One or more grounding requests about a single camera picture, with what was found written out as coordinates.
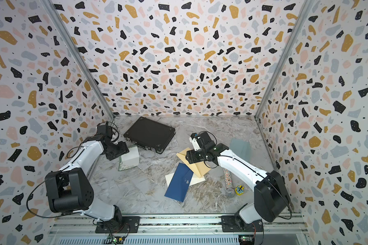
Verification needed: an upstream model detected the yellow kraft envelope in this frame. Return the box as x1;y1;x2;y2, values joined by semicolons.
176;148;211;178

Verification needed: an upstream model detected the white letter paper green border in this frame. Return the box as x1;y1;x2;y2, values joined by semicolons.
118;145;140;171

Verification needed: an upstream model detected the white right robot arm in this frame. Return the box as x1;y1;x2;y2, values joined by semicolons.
186;131;292;230

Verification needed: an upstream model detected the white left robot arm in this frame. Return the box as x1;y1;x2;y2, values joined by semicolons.
45;122;129;230

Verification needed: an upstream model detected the cream envelope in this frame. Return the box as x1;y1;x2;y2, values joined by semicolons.
165;172;205;187

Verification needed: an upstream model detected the black hard case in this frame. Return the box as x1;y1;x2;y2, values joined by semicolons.
123;116;176;154

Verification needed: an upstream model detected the glitter filled clear tube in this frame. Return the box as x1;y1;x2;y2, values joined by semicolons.
223;168;235;198

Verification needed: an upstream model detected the yellow round tape measure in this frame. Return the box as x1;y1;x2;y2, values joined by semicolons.
235;185;245;196

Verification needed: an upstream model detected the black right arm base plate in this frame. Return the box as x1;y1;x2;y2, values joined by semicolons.
221;215;263;232

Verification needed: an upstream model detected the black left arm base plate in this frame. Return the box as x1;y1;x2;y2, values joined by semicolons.
95;216;141;234

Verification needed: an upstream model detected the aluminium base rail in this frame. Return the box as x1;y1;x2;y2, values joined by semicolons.
46;213;312;245

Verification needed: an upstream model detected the aluminium left corner post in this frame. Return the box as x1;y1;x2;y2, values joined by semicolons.
40;0;115;120

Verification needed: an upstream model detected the aluminium corner post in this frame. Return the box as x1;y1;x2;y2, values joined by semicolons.
40;0;115;120
255;0;314;119

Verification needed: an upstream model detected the aluminium right corner post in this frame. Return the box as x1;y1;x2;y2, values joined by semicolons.
255;0;314;119

